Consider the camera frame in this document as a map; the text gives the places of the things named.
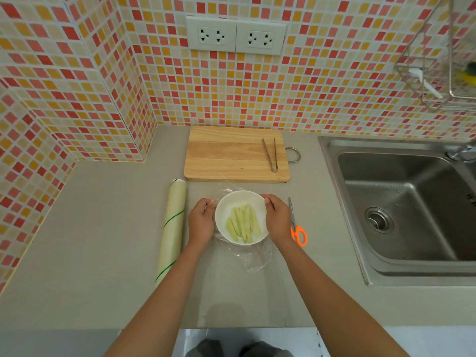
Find metal faucet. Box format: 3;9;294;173
446;143;476;162

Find metal sink drain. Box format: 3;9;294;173
364;207;394;233

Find person's right hand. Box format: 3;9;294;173
261;194;293;246

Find metal wire rack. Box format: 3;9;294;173
394;0;476;113

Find metal tongs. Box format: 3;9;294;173
262;137;279;174

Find orange handled scissors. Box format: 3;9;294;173
288;197;308;247

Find yellow green sponge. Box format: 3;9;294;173
449;68;476;88

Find pile of green cucumber sticks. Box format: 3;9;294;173
225;204;262;244

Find white round bowl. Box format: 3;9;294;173
214;190;269;245

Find person's right forearm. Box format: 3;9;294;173
271;238;410;357

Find person's left hand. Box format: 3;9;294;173
187;198;217;249

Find stainless steel sink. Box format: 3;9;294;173
318;135;476;287

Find plastic wrap roll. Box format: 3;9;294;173
155;178;187;289

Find white wall outlet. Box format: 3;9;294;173
235;19;288;56
185;16;238;53

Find wooden cutting board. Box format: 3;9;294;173
184;125;301;183

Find person's left forearm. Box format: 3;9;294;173
104;239;214;357

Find clear plastic wrap sheet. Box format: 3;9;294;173
211;182;274;275

